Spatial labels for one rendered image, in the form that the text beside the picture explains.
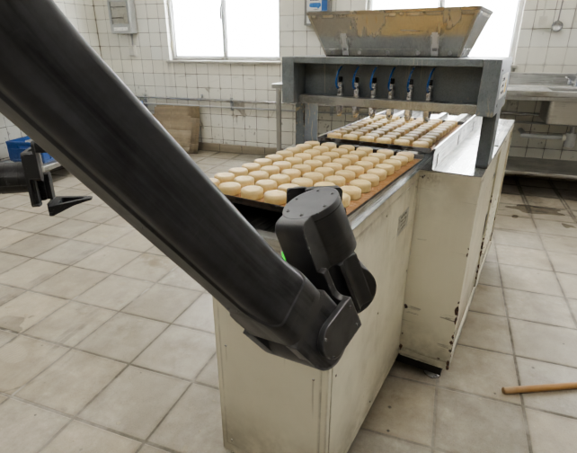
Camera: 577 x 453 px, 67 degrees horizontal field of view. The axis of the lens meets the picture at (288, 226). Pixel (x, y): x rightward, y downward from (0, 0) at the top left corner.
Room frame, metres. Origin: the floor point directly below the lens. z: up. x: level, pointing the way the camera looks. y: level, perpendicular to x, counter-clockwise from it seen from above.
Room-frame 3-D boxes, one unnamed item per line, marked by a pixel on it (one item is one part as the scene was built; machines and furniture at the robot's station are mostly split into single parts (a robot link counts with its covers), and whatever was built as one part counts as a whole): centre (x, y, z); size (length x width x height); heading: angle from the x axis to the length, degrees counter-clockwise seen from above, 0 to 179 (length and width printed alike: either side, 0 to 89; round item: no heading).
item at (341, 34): (1.63, -0.37, 1.25); 0.56 x 0.29 x 0.14; 60
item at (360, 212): (1.66, -0.55, 0.87); 2.01 x 0.03 x 0.07; 150
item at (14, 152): (4.32, 2.41, 0.29); 0.56 x 0.38 x 0.20; 168
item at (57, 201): (0.81, 0.43, 0.95); 0.09 x 0.07 x 0.07; 104
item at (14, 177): (0.79, 0.50, 0.99); 0.07 x 0.07 x 0.10; 14
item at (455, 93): (1.63, -0.37, 1.01); 0.72 x 0.33 x 0.34; 60
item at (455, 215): (2.04, -0.60, 0.42); 1.28 x 0.72 x 0.84; 150
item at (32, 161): (0.81, 0.43, 1.02); 0.09 x 0.07 x 0.07; 104
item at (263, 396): (1.19, -0.12, 0.45); 0.70 x 0.34 x 0.90; 150
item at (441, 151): (1.94, -0.78, 0.88); 1.28 x 0.01 x 0.07; 150
